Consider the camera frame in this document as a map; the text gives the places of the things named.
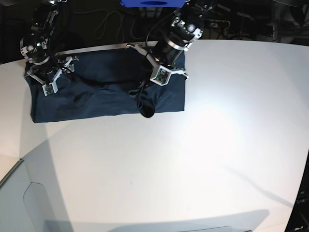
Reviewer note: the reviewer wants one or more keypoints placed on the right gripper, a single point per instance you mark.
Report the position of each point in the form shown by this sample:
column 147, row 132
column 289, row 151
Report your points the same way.
column 48, row 70

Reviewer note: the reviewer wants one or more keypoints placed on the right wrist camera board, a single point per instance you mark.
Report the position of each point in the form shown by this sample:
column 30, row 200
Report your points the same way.
column 49, row 89

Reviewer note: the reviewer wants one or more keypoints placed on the dark blue T-shirt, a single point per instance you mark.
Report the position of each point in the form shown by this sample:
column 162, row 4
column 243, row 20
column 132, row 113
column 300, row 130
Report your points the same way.
column 106, row 83

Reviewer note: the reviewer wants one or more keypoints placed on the black power strip red light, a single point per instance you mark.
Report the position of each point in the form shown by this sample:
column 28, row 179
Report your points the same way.
column 214, row 23

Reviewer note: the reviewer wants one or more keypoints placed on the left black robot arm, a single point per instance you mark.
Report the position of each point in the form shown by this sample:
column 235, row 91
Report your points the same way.
column 180, row 29

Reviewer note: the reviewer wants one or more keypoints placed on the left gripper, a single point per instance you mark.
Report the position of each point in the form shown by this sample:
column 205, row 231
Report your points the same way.
column 155, row 64

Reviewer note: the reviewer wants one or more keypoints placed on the blue plastic box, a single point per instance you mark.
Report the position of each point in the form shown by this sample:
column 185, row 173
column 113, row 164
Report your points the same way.
column 153, row 3

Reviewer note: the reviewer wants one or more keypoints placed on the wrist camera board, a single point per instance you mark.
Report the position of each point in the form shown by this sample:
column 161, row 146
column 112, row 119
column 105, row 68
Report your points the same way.
column 49, row 89
column 162, row 77

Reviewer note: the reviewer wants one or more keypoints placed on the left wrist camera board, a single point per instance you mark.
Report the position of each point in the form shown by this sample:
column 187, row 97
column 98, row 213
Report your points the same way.
column 162, row 77

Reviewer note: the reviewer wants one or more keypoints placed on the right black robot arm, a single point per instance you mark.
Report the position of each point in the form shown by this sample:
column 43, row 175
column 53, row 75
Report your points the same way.
column 38, row 47

